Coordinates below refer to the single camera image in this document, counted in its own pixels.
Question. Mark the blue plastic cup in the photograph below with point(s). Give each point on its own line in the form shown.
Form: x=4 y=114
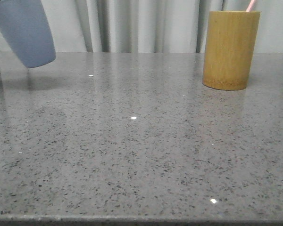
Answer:
x=24 y=26

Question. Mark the bamboo chopstick holder cup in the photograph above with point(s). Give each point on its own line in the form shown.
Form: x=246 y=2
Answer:
x=230 y=42

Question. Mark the grey pleated curtain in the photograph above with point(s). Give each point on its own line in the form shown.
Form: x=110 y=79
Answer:
x=146 y=26

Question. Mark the pink chopstick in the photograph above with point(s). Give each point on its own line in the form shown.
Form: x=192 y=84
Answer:
x=250 y=5

